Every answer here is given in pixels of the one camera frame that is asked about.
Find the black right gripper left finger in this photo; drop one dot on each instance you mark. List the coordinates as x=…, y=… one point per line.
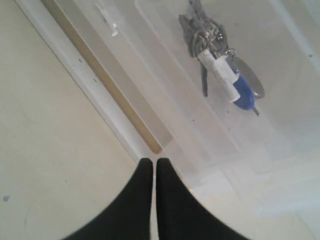
x=127, y=217

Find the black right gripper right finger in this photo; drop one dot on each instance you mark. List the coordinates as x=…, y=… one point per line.
x=180, y=216

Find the white plastic drawer cabinet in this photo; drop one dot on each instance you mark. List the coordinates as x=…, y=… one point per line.
x=98, y=83

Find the key bunch with blue tag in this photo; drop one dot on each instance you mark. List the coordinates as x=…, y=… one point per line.
x=207, y=42

